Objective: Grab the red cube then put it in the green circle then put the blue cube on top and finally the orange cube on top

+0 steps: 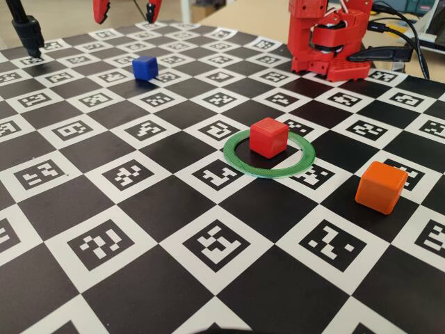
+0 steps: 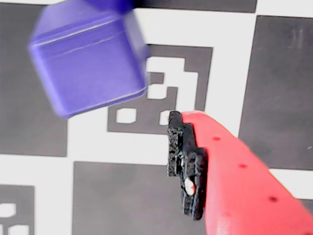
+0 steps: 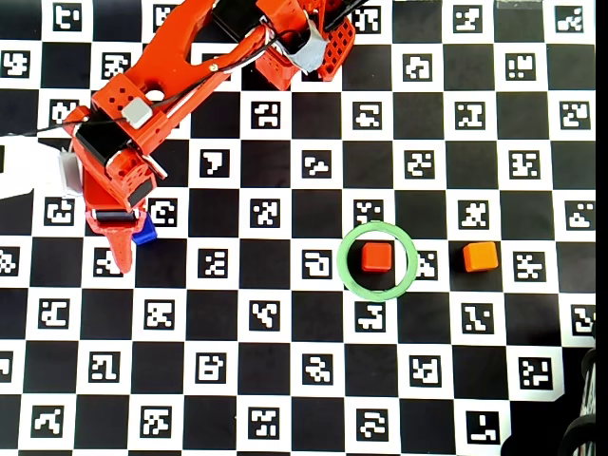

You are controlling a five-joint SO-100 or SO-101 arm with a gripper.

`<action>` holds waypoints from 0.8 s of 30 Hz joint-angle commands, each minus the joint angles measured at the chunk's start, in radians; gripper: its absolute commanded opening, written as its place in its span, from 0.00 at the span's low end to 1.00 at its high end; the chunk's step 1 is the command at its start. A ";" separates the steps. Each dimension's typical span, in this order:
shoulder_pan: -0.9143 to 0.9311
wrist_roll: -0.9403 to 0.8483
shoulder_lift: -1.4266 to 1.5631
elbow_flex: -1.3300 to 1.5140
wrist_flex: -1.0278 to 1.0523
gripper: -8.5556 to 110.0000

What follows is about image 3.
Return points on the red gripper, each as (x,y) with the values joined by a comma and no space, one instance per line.
(113,218)

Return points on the blue cube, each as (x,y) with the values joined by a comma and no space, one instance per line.
(146,233)

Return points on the red cube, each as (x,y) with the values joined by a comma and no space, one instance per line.
(377,256)

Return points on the red robot base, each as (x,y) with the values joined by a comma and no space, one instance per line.
(339,47)

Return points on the orange cube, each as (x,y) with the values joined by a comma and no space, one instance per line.
(480,256)

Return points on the white square wrist module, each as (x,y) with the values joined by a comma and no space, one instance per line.
(137,113)

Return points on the checkerboard marker mat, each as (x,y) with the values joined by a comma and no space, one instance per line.
(161,370)

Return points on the grey tape wrap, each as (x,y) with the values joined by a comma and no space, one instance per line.
(309,54)

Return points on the clear tape piece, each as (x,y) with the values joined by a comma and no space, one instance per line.
(518,4)

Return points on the black flexible stand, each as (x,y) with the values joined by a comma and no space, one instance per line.
(582,427)

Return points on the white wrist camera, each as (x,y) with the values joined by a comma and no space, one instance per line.
(28,166)

